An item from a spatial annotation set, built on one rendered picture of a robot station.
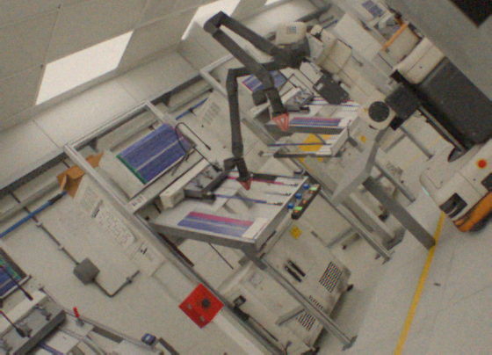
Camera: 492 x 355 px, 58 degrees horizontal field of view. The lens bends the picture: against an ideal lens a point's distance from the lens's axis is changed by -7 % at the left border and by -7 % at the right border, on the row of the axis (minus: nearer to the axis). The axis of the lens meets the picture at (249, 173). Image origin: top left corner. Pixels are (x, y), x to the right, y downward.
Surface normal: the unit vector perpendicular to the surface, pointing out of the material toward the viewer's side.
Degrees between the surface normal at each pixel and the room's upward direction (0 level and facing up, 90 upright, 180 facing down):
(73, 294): 90
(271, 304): 90
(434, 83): 90
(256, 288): 90
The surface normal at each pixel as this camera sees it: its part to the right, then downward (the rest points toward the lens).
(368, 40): -0.48, 0.47
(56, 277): 0.50, -0.55
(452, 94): -0.22, 0.17
